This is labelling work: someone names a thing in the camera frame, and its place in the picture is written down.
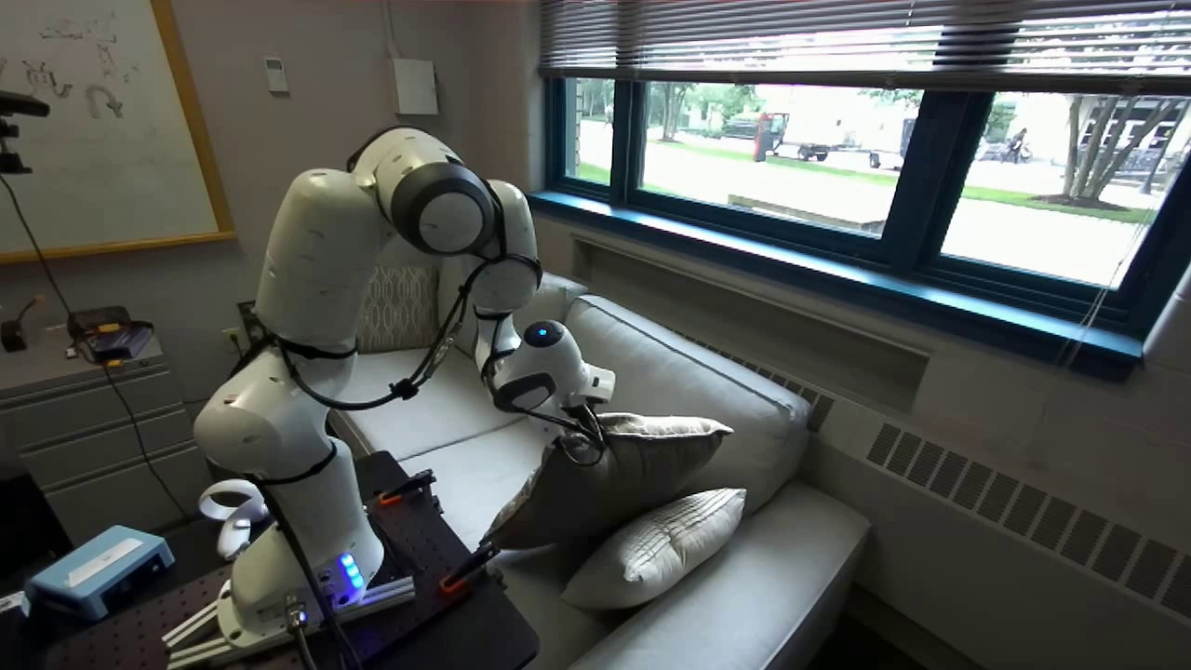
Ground beige octagon pattern pillow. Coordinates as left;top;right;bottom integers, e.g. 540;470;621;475
481;408;737;557

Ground black table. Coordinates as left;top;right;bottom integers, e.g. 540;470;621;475
32;446;542;670

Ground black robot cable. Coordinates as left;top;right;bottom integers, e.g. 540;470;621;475
238;253;549;670

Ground thin black camera cable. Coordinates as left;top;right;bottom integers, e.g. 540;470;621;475
0;172;195;523

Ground wood framed whiteboard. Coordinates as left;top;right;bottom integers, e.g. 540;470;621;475
0;0;238;269

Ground light grey couch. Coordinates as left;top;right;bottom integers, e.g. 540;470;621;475
330;264;873;670

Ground grey drawer cabinet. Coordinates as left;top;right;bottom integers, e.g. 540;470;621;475
0;329;214;548

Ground grey wall radiator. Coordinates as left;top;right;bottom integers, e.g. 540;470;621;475
803;392;1191;626

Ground orange black clamp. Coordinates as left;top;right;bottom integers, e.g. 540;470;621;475
368;466;440;508
434;537;502;598

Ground white pleated pillow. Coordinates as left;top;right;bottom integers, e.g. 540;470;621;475
558;484;752;614

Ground white base bracket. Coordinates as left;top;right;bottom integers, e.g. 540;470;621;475
330;568;419;621
160;578;255;670

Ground white wall thermostat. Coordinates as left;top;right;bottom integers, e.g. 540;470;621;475
260;53;295;100

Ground white wall box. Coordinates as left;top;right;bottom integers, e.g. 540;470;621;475
391;53;444;124

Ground dark brown pegboard plate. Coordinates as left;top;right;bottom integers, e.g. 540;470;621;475
291;489;507;659

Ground white VR controller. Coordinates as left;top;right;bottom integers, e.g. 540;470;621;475
196;475;270;567

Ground light blue box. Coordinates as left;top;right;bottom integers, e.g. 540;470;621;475
26;522;180;626

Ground blue window frame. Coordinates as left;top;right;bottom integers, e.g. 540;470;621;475
518;68;1191;384

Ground black device with orange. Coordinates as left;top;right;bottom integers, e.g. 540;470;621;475
67;301;169;369

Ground beige lattice pattern pillow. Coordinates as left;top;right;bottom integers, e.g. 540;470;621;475
358;253;448;352

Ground dark window blinds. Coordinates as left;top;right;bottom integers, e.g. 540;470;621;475
535;0;1191;83

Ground person in red outside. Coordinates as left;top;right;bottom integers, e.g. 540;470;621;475
752;109;788;165

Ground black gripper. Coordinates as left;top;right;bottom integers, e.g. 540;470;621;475
554;378;616;454

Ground white truck outside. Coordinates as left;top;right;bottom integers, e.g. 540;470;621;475
786;85;915;176

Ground tree outside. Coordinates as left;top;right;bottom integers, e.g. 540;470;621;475
1061;88;1187;207

